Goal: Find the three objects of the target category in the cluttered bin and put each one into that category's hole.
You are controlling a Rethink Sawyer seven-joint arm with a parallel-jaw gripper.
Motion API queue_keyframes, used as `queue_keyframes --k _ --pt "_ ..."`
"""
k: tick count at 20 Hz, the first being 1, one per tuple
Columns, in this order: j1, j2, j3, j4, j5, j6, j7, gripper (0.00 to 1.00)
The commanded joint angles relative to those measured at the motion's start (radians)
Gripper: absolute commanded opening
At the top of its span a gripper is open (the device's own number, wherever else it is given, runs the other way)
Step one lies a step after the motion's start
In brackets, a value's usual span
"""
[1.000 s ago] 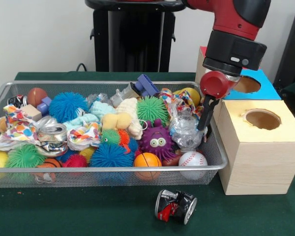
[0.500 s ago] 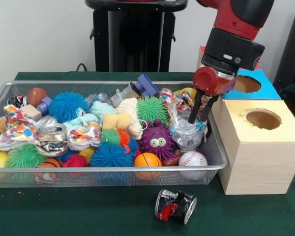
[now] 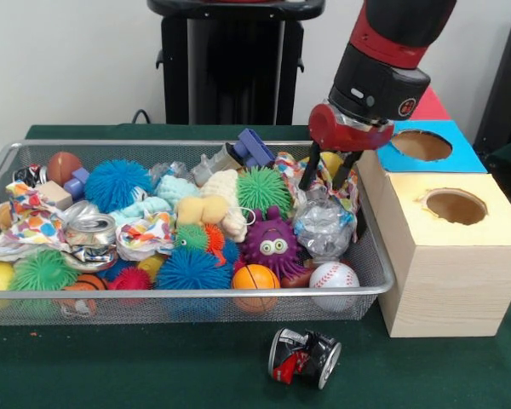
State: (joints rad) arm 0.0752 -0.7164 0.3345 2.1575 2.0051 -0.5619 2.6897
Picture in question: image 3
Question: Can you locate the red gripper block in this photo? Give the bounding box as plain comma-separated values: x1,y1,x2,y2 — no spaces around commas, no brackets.
298,101,396,192

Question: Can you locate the colourful paper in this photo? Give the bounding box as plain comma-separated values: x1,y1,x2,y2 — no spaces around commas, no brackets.
274,151,363,219

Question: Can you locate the crushed clear plastic bottle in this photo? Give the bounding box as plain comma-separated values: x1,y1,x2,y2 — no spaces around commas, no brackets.
292,189,359,261

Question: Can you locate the crushed red black can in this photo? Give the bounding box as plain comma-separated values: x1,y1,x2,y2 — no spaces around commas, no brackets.
267,327,343,391

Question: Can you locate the wooden box with three holes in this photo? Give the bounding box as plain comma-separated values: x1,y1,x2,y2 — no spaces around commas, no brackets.
355,87,511,338

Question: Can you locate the yellow plastic ball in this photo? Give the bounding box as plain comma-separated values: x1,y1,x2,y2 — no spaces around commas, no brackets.
300,153,347,181

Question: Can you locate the green spiky rubber ball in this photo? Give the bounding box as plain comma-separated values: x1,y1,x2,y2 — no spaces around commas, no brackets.
237,165,292,221

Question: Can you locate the purple spiky monster toy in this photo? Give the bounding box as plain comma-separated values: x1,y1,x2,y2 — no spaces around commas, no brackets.
240,205,317,279

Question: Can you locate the white foam baseball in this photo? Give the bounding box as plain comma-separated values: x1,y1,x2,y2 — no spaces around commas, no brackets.
309,261,362,314

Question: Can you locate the orange foam basketball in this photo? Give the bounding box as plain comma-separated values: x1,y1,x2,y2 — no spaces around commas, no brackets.
232,263,282,315

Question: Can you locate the blue spiky rubber ball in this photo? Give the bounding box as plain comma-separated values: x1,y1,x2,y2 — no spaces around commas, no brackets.
156,246,234,291
84,159,156,215

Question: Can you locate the black chair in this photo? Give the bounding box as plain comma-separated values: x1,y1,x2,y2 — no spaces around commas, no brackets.
472,6,511,150

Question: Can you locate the crushed silver can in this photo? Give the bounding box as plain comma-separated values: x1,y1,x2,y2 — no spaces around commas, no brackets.
65,211,119,251

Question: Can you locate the shallow wire mesh bin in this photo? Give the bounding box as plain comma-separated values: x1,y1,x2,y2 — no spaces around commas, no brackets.
0,139,398,328

